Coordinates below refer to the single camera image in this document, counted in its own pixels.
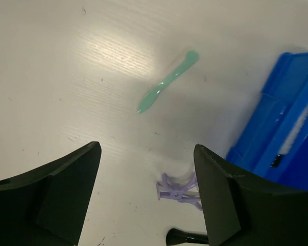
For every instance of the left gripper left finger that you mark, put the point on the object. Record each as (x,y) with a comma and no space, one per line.
(48,205)

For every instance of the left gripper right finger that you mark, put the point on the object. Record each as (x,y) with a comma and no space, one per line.
(241,208)

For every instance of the purple eyelash curler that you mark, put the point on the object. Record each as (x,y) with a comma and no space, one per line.
(168,189)

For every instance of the green spatula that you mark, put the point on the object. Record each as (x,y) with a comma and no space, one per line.
(191,57)

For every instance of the black makeup brush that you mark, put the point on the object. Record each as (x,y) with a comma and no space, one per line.
(176,237)

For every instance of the blue compartment tray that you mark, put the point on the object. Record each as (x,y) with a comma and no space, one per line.
(274,143)

